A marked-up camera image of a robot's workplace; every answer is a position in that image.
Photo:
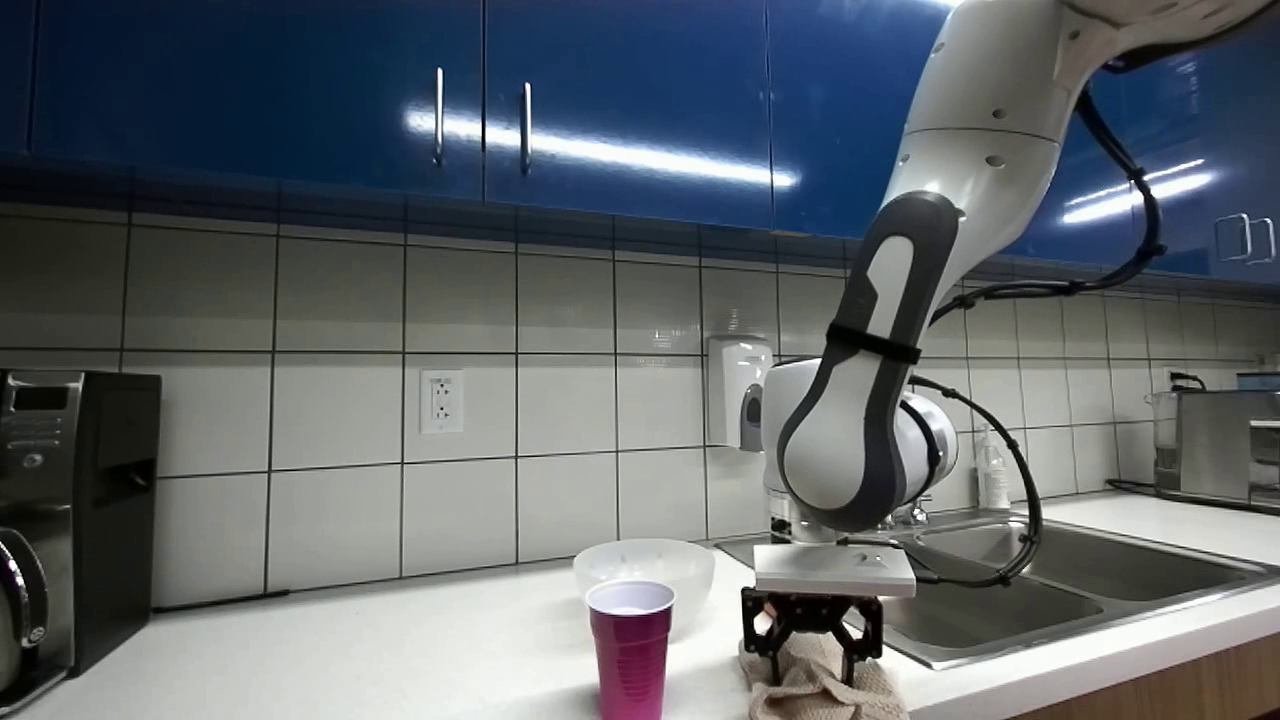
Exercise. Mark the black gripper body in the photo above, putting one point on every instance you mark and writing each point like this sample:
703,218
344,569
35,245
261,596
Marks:
770,617

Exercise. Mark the beige cloth towel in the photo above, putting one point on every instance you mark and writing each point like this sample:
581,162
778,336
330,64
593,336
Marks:
807,684

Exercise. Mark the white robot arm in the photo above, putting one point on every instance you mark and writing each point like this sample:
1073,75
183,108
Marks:
853,435

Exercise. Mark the clear plastic bowl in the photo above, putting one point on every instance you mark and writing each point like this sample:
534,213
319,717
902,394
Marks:
680,565

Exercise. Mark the magenta plastic cup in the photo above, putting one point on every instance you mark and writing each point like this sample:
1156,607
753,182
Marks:
628,631

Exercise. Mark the white pump soap bottle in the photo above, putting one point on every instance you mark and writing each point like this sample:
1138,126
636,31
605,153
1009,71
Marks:
992,482

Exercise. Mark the stainless steel double sink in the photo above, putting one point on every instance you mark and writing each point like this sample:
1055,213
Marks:
977,603

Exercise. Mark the wooden lower cabinets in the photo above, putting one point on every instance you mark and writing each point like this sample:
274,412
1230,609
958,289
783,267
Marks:
1227,684

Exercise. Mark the steel appliance at right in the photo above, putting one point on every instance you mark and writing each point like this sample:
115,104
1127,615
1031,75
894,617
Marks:
1216,445

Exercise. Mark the blue upper cabinets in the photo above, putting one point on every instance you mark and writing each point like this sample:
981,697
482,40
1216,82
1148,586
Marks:
740,113

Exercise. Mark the black coffee maker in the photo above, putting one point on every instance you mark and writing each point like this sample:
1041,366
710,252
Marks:
78,521

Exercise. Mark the white wrist camera block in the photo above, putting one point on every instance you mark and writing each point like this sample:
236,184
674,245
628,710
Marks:
834,569

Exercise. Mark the white wall soap dispenser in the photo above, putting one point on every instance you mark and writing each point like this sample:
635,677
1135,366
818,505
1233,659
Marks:
733,380

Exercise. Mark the white wall outlet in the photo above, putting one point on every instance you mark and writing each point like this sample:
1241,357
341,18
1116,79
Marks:
440,403

